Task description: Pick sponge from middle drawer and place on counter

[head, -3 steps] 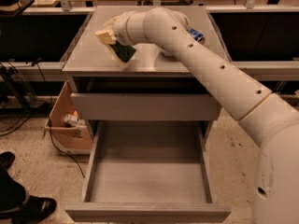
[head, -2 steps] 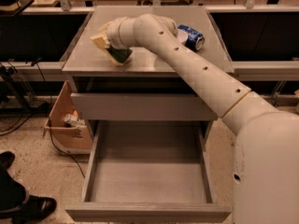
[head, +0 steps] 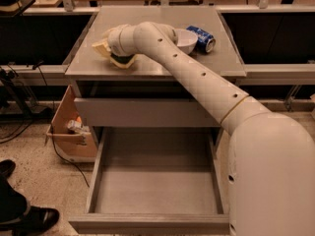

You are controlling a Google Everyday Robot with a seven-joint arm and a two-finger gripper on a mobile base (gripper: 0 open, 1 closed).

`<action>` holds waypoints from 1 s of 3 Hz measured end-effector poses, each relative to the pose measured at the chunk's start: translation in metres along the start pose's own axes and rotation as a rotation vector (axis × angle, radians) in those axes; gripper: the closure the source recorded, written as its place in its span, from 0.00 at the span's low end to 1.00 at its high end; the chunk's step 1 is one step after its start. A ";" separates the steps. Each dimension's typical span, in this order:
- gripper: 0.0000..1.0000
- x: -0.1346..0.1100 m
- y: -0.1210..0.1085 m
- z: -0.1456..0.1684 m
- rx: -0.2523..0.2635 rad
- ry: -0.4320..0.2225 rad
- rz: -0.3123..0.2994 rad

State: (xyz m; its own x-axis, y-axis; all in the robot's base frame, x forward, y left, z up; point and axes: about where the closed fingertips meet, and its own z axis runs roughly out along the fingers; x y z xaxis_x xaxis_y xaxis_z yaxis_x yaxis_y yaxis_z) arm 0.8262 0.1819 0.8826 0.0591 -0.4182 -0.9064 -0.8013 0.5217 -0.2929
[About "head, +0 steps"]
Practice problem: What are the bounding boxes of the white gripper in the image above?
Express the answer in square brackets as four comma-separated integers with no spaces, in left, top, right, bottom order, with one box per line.
[93,25,137,69]

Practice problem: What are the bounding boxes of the green sponge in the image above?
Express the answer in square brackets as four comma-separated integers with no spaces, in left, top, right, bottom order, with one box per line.
[111,54,134,65]

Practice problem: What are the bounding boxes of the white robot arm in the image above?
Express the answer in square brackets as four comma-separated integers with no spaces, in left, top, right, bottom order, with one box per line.
[93,22,315,236]

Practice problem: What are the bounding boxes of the grey drawer cabinet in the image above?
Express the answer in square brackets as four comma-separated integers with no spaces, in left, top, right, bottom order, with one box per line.
[64,5,247,149]

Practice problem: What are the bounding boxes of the grey top drawer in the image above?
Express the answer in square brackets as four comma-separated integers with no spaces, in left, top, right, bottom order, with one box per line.
[74,97,227,128]

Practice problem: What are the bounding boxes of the open grey middle drawer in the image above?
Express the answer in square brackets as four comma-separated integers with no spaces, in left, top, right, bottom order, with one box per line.
[69,128,229,235]

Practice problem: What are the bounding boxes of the white bowl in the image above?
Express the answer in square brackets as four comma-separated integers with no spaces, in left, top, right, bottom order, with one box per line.
[175,29,198,54]

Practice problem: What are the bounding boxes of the crumpled can in box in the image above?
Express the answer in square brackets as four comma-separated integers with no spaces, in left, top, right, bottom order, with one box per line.
[67,120,83,133]

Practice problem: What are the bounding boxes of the blue soda can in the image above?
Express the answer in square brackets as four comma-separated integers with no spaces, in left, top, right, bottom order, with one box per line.
[187,26,216,53]

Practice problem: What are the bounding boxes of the cardboard box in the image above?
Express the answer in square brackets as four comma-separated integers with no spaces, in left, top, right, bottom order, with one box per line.
[46,86,97,162]

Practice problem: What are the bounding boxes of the black shoe far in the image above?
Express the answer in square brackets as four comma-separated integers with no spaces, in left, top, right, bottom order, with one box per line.
[0,159,16,178]

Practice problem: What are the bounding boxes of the black shoe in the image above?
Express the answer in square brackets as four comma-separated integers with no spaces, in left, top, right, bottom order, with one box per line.
[0,159,16,178]
[12,206,60,236]

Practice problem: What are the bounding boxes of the black shoe near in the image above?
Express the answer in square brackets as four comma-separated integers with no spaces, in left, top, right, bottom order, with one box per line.
[12,206,60,236]

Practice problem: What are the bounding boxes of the black floor cable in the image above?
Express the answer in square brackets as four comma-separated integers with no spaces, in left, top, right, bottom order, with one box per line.
[32,61,91,189]

